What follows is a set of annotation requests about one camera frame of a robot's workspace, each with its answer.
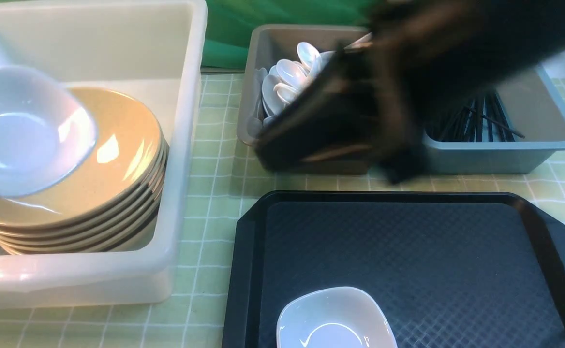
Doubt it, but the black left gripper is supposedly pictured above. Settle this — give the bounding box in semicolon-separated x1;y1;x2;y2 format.
254;35;428;184

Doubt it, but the white square sauce dish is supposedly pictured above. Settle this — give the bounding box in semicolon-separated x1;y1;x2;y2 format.
0;66;98;197

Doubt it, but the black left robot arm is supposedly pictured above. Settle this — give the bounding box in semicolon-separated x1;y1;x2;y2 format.
254;0;565;184

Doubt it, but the pile of white soup spoons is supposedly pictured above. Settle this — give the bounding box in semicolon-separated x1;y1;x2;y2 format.
249;42;335;133

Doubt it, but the bundle of black chopsticks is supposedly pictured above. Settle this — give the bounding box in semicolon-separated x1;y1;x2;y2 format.
425;89;525;143

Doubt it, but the brown spoon bin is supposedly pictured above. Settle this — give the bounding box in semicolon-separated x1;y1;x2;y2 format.
237;24;370;175

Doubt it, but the green checkered tablecloth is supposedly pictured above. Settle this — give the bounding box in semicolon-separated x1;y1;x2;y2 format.
0;74;565;348

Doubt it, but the blue chopstick bin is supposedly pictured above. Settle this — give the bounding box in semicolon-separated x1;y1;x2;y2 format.
425;67;565;175

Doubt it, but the green backdrop cloth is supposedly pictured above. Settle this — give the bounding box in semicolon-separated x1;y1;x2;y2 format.
202;0;376;69

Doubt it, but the black serving tray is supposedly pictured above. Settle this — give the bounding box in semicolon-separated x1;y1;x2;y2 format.
222;191;565;348

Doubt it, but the large white plastic bin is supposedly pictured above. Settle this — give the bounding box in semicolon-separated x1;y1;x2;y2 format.
0;0;208;310

